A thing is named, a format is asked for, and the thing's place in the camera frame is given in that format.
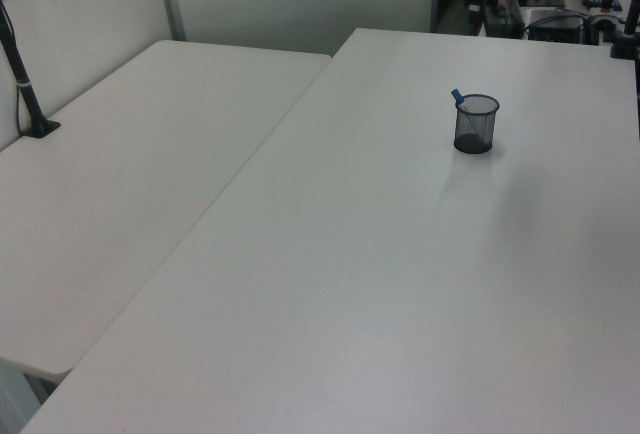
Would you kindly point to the blue and white marker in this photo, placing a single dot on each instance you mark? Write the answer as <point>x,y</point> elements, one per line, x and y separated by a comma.
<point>457,97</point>

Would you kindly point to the black mesh pen cup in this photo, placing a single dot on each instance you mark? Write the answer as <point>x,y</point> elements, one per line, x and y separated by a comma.
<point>476,126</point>

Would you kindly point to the white side table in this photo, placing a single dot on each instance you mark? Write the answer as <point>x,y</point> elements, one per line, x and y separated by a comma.
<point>135,179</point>

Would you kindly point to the black computer box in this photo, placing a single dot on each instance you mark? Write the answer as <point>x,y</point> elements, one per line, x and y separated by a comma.
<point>555,26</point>

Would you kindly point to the black clamp with pole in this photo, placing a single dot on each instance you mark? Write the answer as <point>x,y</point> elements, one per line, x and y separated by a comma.
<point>627,29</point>

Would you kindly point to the black camera pole with base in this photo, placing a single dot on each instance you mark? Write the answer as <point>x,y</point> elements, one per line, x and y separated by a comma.
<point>25,89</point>

